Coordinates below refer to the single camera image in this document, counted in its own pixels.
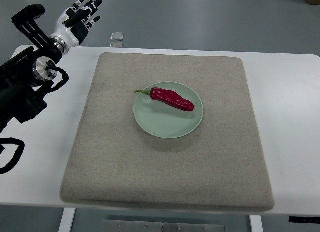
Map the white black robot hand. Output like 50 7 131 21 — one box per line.
49 0 103 55

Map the red pepper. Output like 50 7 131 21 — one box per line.
134 87 195 112

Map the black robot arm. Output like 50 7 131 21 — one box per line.
0 4 69 130

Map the light green plate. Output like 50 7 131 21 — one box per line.
133 81 204 139

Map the beige felt mat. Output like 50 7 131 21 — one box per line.
60 52 275 212

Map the white table leg left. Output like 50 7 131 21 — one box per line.
58 208 76 232

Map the white table leg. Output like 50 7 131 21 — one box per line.
58 208 76 232
249 215 264 232

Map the white table leg right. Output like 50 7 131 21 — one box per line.
249 215 264 232

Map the clear plastic bracket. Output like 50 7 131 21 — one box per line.
110 32 124 48

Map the black cable loop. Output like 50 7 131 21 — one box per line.
0 138 26 174

